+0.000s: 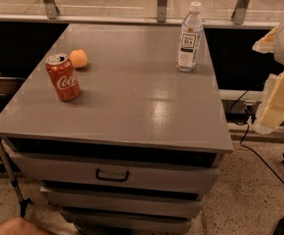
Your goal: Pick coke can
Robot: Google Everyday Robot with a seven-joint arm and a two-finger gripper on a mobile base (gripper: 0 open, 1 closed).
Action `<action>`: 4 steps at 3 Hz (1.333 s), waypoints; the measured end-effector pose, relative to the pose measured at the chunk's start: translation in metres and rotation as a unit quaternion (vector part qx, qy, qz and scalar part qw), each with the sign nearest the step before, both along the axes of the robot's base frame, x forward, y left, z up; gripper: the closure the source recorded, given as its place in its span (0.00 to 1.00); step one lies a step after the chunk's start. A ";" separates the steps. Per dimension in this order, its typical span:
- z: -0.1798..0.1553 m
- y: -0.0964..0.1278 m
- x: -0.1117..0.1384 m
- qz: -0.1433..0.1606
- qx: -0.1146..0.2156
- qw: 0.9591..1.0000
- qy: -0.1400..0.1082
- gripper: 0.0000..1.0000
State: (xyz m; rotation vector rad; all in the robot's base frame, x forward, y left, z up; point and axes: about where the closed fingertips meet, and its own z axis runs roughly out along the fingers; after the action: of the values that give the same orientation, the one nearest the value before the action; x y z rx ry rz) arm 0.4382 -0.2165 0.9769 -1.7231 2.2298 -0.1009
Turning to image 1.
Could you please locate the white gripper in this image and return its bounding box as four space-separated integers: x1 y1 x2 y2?
252 19 284 134

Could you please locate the red coke can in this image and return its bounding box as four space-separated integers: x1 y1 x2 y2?
46 54 80 101

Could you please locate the metal window railing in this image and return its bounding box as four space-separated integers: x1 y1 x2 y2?
0 0 284 28

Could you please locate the clear water bottle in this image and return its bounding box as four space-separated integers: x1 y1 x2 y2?
176 2 204 72

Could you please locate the grey drawer cabinet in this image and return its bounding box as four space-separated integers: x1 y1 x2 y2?
0 24 232 233

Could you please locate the orange fruit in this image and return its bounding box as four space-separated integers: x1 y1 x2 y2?
70 49 88 69

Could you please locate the metal tripod leg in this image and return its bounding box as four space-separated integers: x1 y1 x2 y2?
0 138 32 217

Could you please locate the person's knee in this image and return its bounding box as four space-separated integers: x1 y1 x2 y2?
0 217 56 235

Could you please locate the black floor cable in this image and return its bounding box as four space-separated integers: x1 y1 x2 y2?
228 89 284 235

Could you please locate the black drawer handle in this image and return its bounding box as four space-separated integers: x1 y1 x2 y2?
95 168 130 182

